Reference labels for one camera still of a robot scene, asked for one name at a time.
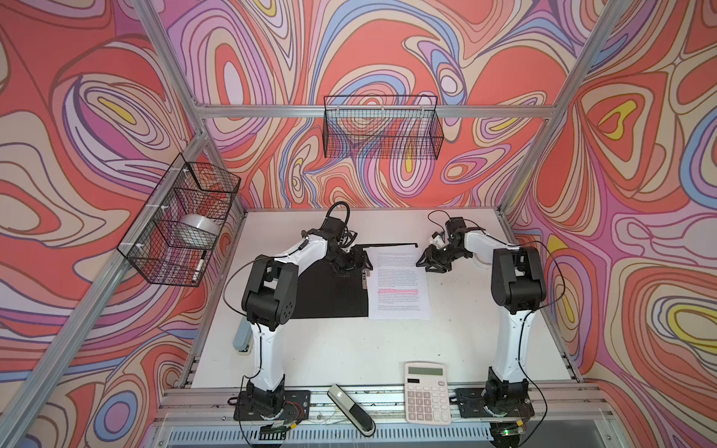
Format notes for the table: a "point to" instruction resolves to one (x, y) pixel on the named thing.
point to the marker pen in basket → (200, 265)
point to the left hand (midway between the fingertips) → (364, 268)
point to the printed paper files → (397, 287)
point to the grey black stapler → (364, 425)
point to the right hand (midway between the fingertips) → (424, 270)
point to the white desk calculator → (427, 393)
